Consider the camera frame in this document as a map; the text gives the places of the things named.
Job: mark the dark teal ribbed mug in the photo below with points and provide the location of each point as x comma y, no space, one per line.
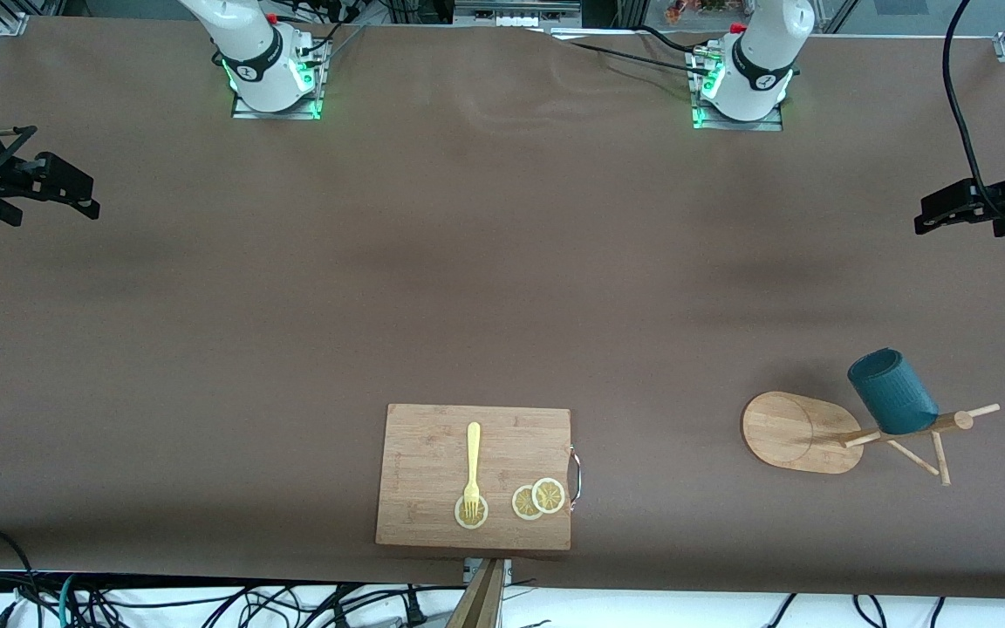
895,397

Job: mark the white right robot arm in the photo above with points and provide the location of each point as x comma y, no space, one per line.
254,61

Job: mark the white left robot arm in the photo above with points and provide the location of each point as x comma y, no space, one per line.
755,74

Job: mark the wooden cup rack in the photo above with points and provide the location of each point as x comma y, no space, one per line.
795,432

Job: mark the brown table cover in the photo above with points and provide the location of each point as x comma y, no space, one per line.
502,244

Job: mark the bamboo cutting board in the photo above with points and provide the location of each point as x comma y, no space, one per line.
424,462

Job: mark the yellow plastic fork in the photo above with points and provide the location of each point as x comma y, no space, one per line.
473,453

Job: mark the grey power strip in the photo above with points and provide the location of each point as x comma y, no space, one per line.
516,12

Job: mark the lemon slice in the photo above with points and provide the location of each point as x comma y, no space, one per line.
522,506
461,520
549,494

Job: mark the wooden stick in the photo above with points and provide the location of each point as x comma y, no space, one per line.
478,602

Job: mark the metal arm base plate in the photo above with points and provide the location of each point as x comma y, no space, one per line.
773,122
317,87

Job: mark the small metal bracket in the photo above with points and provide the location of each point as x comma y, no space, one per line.
507,569

